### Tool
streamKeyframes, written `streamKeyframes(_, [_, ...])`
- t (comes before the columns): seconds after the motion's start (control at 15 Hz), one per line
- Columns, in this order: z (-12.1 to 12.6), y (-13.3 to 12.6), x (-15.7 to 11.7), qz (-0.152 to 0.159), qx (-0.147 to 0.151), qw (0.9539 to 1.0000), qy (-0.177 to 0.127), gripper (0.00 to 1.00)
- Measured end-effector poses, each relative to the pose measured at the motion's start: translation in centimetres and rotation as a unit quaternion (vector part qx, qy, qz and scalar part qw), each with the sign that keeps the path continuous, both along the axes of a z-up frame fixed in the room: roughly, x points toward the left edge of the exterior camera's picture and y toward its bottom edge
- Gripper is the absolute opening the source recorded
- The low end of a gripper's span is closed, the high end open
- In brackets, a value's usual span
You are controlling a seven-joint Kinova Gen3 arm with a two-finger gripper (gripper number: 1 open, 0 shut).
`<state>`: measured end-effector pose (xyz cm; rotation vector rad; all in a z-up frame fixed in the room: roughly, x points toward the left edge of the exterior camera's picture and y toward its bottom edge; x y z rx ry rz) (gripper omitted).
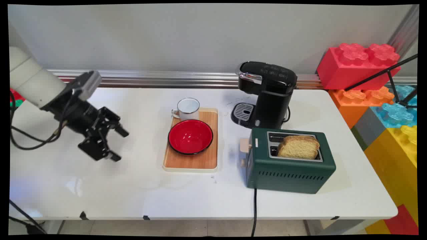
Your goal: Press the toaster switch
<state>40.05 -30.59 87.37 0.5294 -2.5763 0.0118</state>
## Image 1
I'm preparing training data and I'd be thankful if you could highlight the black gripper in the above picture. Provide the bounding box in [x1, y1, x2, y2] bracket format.
[43, 89, 129, 162]

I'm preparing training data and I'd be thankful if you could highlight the beige toaster lever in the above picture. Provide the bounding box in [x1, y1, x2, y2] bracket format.
[240, 138, 253, 154]

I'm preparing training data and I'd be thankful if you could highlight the red bowl with black rim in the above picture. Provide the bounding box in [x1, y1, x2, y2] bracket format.
[167, 119, 214, 156]

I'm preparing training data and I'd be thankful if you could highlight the white enamel mug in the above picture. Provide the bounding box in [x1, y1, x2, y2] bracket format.
[171, 98, 200, 122]

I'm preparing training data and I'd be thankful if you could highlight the wooden tray with cream rim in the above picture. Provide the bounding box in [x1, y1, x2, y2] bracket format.
[162, 107, 219, 173]

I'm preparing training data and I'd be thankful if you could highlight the black coffee maker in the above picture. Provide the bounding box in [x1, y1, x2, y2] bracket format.
[231, 61, 298, 130]

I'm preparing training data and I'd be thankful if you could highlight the dark green toaster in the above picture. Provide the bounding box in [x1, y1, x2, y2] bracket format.
[246, 128, 337, 194]

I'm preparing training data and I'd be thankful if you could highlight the toasted bread slice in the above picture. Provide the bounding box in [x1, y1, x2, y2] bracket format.
[277, 135, 320, 160]

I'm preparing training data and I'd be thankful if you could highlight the orange foam building block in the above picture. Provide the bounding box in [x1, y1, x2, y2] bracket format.
[329, 87, 395, 129]

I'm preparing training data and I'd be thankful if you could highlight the red foam building block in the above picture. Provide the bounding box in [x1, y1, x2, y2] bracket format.
[316, 43, 401, 90]
[384, 205, 419, 236]

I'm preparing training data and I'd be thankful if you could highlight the grey foam building block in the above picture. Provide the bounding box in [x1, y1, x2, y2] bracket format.
[354, 108, 386, 147]

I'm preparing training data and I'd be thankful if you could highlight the yellow foam building block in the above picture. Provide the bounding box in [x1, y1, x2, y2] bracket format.
[364, 125, 418, 227]

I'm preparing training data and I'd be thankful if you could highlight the black tripod stand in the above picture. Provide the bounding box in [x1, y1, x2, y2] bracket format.
[345, 53, 418, 109]

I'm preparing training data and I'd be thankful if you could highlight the blue foam building block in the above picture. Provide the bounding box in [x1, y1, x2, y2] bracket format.
[388, 85, 418, 108]
[370, 103, 418, 129]

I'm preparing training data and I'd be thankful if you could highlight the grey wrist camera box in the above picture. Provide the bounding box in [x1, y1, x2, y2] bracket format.
[77, 71, 102, 100]

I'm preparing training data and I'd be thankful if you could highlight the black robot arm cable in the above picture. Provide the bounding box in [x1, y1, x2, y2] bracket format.
[9, 90, 73, 150]

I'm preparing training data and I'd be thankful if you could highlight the aluminium rail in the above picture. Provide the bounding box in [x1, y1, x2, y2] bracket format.
[47, 69, 417, 89]

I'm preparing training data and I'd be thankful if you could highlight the black floor cable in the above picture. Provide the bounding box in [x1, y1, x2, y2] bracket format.
[9, 199, 48, 234]

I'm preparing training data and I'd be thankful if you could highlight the black toaster power cord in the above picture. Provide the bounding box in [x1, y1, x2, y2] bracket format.
[251, 188, 258, 237]

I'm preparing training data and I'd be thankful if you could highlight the aluminium post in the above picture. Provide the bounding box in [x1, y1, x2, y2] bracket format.
[387, 5, 419, 59]

